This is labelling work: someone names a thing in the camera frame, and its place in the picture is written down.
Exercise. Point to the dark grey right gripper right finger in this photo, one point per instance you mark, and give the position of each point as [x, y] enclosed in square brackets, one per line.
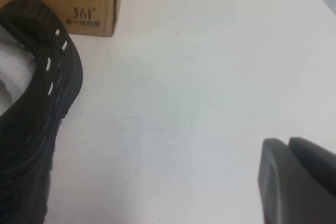
[315, 155]

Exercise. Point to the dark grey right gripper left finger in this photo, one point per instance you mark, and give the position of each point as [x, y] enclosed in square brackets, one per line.
[278, 182]

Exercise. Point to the black knit sneaker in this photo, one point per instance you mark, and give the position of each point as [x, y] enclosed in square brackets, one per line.
[39, 134]

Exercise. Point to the white foam shoe insert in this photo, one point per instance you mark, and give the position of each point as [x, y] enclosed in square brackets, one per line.
[13, 74]

